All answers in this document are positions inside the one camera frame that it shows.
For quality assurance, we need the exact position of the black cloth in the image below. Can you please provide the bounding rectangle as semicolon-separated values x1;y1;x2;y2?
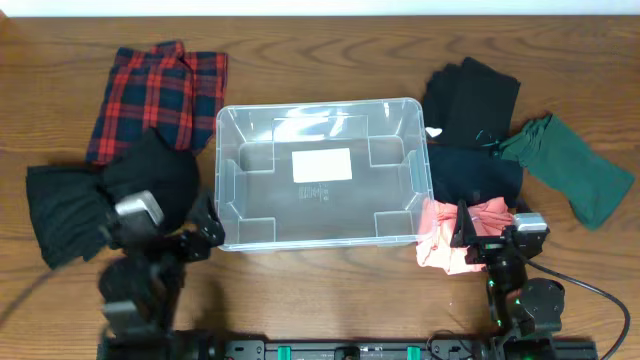
26;129;200;269

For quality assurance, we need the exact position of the green garment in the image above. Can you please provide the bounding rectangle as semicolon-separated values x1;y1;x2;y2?
497;114;635;230

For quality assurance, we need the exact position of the clear plastic storage bin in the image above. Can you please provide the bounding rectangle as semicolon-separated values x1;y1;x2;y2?
215;98;434;252

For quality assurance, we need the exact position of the red plaid flannel shirt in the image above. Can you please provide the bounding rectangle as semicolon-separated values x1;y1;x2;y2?
86;41;229;165

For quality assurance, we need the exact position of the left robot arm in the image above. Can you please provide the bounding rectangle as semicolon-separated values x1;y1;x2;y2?
97;189;225;359

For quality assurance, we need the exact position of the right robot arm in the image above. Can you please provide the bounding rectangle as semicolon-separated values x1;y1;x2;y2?
450;201;565;359

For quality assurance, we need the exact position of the pink folded garment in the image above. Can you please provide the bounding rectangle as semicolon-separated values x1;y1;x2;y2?
416;197;513;275

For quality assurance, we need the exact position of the dark navy folded garment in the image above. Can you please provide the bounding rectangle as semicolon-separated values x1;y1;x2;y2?
428;144;523;208

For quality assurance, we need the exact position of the black folded garment top right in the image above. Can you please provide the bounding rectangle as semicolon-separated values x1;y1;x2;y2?
422;57;521;148

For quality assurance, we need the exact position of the white label in bin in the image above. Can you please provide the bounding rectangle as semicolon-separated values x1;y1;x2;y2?
291;148;352;183

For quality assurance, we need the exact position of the black cable right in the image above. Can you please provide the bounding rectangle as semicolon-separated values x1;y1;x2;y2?
519;249;632;360

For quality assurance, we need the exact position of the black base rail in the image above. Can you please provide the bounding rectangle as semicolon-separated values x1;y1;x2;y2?
217;337;599;360

